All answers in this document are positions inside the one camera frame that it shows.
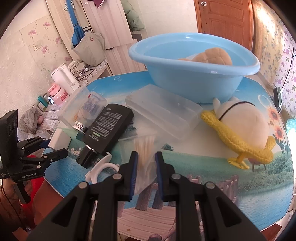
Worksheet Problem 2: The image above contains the blue strap bag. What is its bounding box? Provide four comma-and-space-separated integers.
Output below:
66, 0, 85, 47

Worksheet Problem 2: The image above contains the white charger block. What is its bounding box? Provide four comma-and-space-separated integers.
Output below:
48, 128, 71, 151

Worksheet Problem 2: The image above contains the grey tote bag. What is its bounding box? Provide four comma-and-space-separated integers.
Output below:
71, 33, 105, 66

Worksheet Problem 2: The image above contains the person's left hand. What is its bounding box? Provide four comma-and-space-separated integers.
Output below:
3, 178, 32, 199

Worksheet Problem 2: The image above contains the beige bread plush toy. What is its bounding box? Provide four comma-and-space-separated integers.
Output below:
179, 48, 233, 65

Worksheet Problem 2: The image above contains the white plastic hook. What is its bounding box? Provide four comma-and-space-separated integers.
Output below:
85, 152, 119, 184

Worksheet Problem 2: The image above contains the pink cup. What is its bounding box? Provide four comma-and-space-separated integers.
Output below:
48, 83, 69, 107

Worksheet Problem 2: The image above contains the black phone stand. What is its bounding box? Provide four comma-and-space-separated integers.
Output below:
273, 87, 282, 113

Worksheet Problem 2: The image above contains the brown wooden door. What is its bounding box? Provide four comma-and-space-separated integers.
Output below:
194, 0, 254, 50

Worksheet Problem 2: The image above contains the black tube bottle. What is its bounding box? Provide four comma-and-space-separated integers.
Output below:
76, 103, 134, 168

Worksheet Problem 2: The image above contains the clear plastic storage box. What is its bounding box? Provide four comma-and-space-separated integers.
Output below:
125, 84, 203, 140

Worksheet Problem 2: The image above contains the light blue plastic basin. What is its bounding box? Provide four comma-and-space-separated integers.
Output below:
128, 33, 260, 104

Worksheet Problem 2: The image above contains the white electric kettle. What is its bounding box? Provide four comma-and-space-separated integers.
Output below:
51, 63, 80, 95

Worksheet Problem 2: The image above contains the clear bag of cotton swabs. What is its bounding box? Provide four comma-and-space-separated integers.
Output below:
119, 133, 169, 195

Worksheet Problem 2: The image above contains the clear plastic jar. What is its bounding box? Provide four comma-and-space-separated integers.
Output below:
58, 86, 107, 133

